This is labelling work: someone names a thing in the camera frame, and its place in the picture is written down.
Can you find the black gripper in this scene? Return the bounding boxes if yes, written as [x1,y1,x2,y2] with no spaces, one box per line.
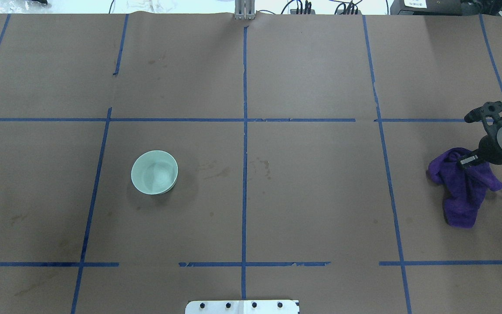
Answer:
[458,101,502,169]

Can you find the purple cloth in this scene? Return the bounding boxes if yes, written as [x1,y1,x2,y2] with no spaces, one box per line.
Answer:
[427,147,502,229]

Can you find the light green ceramic bowl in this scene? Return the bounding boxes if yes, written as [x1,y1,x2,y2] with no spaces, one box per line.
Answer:
[131,150,179,195]

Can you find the black device at back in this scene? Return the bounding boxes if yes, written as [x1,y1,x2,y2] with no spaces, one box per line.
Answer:
[389,0,484,16]

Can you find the white metal mounting plate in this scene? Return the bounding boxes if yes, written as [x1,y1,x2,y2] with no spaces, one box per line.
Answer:
[185,300,300,314]

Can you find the black cables at back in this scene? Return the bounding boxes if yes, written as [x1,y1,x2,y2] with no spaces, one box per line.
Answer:
[281,0,364,15]

